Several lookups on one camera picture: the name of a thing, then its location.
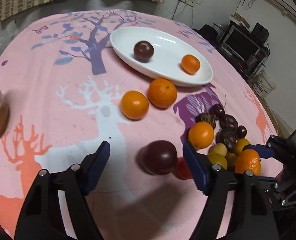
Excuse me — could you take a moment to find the bumpy tangerine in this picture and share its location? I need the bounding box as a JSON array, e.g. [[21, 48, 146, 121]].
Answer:
[[235, 149, 261, 176]]

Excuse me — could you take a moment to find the yellow kumquat fruit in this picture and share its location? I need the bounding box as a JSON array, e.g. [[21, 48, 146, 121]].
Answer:
[[232, 138, 250, 156]]

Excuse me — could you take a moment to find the wrinkled passion fruit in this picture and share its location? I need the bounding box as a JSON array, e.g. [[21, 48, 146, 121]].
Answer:
[[220, 114, 239, 132], [216, 128, 236, 152], [195, 113, 217, 129]]

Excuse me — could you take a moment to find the yellow loquat fruit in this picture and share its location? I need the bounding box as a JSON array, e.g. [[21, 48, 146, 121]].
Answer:
[[208, 143, 228, 157]]

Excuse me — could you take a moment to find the small yellow fruit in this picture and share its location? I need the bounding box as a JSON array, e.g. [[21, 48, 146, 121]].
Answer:
[[207, 153, 228, 170]]

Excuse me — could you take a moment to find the dark cherry with stem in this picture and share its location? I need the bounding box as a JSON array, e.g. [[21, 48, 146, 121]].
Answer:
[[209, 103, 225, 120]]

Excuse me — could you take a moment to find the red cherry tomato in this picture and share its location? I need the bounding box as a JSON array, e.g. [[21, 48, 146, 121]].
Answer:
[[172, 157, 192, 180]]

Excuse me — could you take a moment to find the large dark plum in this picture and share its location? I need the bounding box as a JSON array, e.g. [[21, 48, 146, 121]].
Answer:
[[138, 140, 178, 176]]

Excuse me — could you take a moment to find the textured mandarin orange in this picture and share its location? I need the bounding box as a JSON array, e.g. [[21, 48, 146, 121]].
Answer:
[[147, 78, 177, 109]]

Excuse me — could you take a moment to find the smooth orange fruit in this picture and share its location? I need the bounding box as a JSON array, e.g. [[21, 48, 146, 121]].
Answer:
[[120, 90, 149, 120]]

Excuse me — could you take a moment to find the person's right hand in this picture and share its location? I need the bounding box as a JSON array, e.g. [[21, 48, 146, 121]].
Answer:
[[271, 165, 292, 203]]

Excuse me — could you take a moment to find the white bucket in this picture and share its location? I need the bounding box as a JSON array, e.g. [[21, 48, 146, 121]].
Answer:
[[252, 70, 276, 99]]

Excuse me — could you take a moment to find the black metal rack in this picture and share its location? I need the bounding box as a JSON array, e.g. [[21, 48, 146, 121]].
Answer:
[[197, 21, 270, 80]]

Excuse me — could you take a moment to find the computer monitor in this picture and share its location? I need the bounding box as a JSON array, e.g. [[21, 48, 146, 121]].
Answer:
[[222, 27, 260, 61]]

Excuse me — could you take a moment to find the small orange on plate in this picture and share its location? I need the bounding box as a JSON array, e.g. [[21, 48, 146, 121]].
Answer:
[[181, 54, 201, 75]]

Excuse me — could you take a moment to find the black speaker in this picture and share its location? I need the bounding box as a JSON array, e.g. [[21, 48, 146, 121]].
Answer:
[[251, 22, 269, 44]]

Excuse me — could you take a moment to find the white oval plate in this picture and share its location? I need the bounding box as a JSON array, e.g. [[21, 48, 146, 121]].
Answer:
[[109, 26, 214, 87]]

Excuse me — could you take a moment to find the dark plum on plate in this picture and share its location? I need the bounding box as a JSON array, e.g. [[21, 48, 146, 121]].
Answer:
[[133, 41, 155, 62]]

